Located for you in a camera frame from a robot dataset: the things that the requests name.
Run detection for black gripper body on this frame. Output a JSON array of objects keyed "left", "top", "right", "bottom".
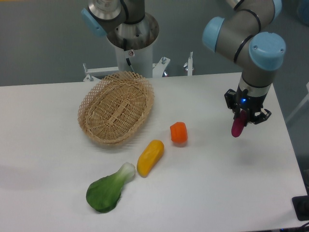
[{"left": 236, "top": 82, "right": 269, "bottom": 118}]

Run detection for white frame at right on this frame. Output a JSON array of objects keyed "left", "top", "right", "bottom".
[{"left": 285, "top": 82, "right": 309, "bottom": 124}]

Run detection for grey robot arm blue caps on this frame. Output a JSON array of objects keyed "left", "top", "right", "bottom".
[{"left": 81, "top": 0, "right": 286, "bottom": 124}]

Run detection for purple sweet potato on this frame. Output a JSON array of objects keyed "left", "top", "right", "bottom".
[{"left": 231, "top": 110, "right": 247, "bottom": 137}]

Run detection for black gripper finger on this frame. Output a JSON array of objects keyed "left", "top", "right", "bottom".
[
  {"left": 244, "top": 108, "right": 271, "bottom": 127},
  {"left": 224, "top": 88, "right": 241, "bottom": 119}
]

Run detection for green bok choy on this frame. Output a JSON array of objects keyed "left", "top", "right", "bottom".
[{"left": 86, "top": 162, "right": 135, "bottom": 213}]

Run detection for black device at edge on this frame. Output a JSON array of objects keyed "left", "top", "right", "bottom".
[{"left": 292, "top": 195, "right": 309, "bottom": 221}]

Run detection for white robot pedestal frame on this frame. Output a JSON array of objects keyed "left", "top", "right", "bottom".
[{"left": 82, "top": 47, "right": 197, "bottom": 82}]

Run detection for yellow mango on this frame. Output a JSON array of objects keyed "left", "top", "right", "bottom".
[{"left": 137, "top": 140, "right": 165, "bottom": 178}]

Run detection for woven wicker basket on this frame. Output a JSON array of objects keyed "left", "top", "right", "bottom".
[{"left": 78, "top": 71, "right": 155, "bottom": 145}]

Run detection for orange bell pepper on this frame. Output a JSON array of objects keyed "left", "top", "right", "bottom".
[{"left": 170, "top": 122, "right": 188, "bottom": 147}]

